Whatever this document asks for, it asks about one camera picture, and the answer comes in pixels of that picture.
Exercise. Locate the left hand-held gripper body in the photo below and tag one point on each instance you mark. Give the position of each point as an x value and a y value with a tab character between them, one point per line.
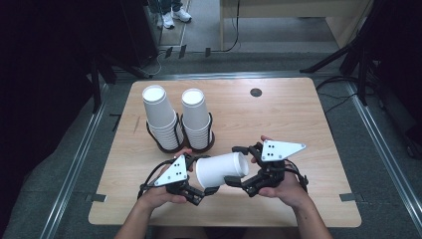
172	174

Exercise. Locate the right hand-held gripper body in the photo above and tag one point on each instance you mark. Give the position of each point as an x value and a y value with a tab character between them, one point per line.
282	149

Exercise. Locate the single white paper cup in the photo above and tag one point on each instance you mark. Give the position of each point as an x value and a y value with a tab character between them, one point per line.
217	171

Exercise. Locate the stack of white paper cups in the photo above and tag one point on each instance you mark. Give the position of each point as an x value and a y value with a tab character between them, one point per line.
159	113
197	119

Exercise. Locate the person's left hand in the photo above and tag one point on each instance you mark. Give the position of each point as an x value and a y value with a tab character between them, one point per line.
159	197

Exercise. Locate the person's right hand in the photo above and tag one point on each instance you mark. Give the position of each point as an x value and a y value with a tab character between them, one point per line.
292	191

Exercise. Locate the dark round table grommet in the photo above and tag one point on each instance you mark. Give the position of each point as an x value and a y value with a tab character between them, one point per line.
255	92

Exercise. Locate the black tape floor mark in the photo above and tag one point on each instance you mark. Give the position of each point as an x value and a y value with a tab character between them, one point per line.
116	121

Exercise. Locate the black tape strip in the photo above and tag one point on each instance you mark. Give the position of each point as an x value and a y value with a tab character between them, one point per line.
207	52
168	52
182	51

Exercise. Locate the black metal stand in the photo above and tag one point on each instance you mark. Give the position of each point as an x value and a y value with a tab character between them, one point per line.
96	83

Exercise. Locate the black tripod stand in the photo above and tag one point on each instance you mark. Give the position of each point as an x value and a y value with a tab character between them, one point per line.
360	49

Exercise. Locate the black cabinet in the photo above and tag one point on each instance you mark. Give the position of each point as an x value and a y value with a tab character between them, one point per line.
139	30

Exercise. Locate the light wooden desk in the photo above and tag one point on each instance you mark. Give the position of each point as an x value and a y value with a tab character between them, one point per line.
292	8

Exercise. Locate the metal floor rail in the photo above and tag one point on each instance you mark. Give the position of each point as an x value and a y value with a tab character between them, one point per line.
74	172
232	75
378	132

